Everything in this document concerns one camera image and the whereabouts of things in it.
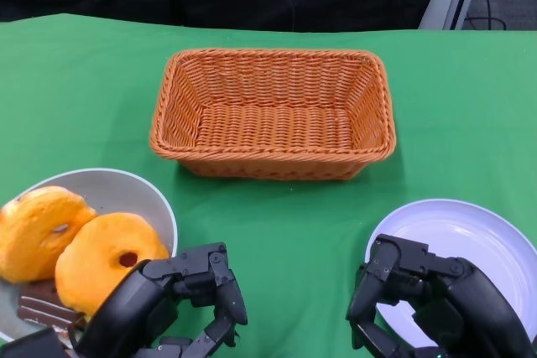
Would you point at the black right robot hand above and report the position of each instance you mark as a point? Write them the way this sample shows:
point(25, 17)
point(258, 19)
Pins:
point(470, 299)

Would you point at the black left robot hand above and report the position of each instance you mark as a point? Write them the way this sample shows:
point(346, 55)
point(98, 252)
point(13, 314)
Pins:
point(126, 303)

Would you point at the grey round bowl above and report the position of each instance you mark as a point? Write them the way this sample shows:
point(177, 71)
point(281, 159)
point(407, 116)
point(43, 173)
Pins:
point(117, 190)

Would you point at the pale lavender round plate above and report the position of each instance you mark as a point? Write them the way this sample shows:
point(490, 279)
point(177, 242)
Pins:
point(461, 228)

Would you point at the chocolate layered cake slice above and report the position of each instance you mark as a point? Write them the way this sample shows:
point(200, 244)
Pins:
point(42, 307)

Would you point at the orange wicker basket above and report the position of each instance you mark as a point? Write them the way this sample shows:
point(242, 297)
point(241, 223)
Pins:
point(272, 123)

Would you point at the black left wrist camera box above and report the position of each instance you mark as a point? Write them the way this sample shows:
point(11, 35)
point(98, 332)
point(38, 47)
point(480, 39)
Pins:
point(25, 345)

